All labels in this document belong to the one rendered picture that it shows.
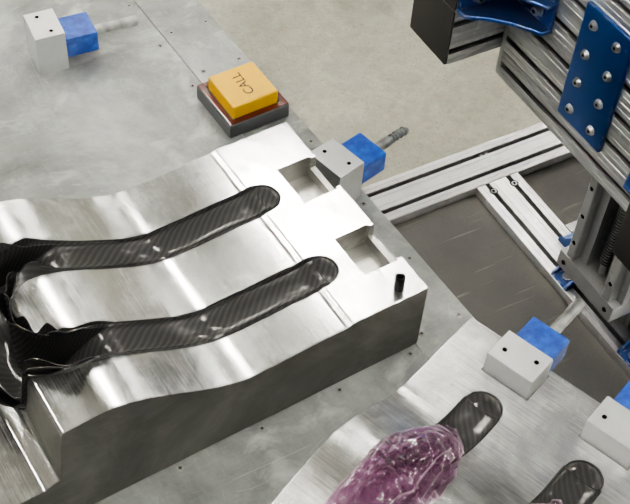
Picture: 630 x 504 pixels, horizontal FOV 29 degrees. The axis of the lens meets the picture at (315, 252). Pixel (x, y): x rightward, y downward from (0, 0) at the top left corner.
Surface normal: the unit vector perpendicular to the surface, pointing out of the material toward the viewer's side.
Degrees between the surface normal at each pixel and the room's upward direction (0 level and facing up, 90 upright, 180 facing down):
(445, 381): 0
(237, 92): 0
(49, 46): 90
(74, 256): 26
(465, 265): 0
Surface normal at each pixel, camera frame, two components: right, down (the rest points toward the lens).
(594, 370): 0.06, -0.65
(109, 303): 0.44, -0.75
